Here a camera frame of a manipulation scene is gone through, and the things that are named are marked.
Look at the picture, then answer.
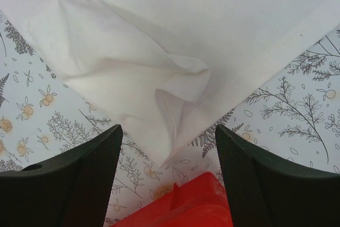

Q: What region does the white coca-cola t-shirt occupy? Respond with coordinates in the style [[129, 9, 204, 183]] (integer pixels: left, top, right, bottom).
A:
[[1, 0, 339, 165]]

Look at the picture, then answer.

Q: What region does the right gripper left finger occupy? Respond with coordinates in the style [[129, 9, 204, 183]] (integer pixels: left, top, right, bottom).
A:
[[1, 124, 123, 226]]

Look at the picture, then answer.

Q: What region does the floral patterned table mat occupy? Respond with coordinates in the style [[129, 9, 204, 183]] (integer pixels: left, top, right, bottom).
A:
[[1, 16, 339, 226]]

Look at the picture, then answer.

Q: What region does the red plastic tray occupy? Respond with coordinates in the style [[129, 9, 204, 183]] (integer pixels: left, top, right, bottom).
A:
[[113, 172, 233, 227]]

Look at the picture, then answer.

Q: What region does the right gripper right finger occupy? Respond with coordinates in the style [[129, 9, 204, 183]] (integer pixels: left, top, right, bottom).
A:
[[215, 124, 339, 226]]

